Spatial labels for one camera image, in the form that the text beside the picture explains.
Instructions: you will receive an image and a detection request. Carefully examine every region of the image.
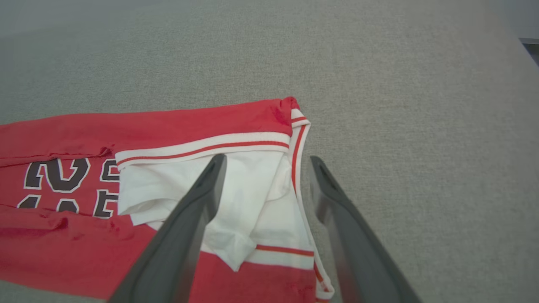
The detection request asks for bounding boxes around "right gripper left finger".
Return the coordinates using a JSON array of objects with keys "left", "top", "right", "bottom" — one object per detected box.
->
[{"left": 109, "top": 154, "right": 227, "bottom": 303}]

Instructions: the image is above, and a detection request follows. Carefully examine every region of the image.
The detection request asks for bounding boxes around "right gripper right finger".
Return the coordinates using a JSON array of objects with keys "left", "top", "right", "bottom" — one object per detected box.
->
[{"left": 310, "top": 156, "right": 422, "bottom": 303}]

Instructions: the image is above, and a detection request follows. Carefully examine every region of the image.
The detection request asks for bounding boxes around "red basketball jersey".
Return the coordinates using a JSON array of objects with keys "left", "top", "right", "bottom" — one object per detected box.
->
[{"left": 0, "top": 96, "right": 335, "bottom": 303}]

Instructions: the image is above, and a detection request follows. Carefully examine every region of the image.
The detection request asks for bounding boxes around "grey fabric sofa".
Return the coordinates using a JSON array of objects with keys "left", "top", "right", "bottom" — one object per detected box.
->
[{"left": 0, "top": 0, "right": 539, "bottom": 303}]

